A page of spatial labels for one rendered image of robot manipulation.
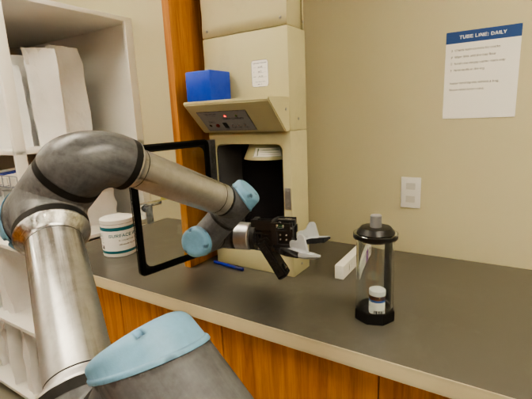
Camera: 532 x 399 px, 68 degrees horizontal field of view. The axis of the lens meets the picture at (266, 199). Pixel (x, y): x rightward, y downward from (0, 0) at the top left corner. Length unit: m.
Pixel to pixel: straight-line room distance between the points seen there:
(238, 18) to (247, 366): 1.03
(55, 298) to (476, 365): 0.79
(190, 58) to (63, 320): 1.03
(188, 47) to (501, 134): 1.06
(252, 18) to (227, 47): 0.12
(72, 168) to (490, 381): 0.85
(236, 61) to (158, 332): 1.03
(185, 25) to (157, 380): 1.21
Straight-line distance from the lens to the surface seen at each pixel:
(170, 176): 0.78
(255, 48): 1.28
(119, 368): 0.41
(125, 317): 1.51
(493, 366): 0.99
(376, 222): 0.99
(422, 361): 0.95
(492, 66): 1.49
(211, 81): 1.24
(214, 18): 1.39
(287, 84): 1.21
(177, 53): 1.39
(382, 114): 1.55
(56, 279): 0.63
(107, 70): 2.48
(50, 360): 0.57
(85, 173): 0.69
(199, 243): 0.96
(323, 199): 1.67
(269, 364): 1.14
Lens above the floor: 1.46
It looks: 12 degrees down
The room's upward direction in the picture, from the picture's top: 2 degrees counter-clockwise
